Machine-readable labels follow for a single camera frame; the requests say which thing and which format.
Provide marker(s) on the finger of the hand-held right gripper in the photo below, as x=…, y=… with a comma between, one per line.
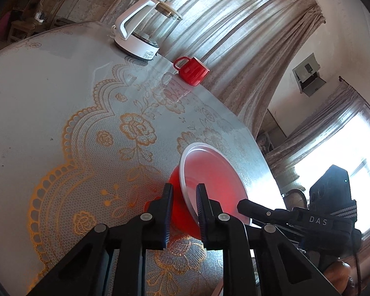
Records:
x=259, y=211

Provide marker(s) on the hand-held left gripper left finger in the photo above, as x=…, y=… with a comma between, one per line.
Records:
x=168, y=212

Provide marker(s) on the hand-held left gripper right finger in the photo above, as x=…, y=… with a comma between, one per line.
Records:
x=201, y=212

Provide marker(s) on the red plastic bowl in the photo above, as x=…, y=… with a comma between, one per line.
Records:
x=209, y=172

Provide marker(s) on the person's right hand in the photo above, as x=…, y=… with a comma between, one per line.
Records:
x=342, y=279

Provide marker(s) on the bright window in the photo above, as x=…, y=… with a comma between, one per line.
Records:
x=326, y=154

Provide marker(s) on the patterned pillow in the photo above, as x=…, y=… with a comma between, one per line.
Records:
x=265, y=143

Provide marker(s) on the beige curtain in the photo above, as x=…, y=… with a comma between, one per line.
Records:
x=320, y=123
x=234, y=37

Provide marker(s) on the grey electrical panel box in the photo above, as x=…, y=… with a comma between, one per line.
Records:
x=310, y=74

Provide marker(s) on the red mug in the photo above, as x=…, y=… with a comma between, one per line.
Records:
x=192, y=69

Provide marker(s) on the white glass electric kettle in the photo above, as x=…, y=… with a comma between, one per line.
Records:
x=141, y=34

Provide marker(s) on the wooden arched rack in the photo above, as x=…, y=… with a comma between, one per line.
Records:
x=54, y=6

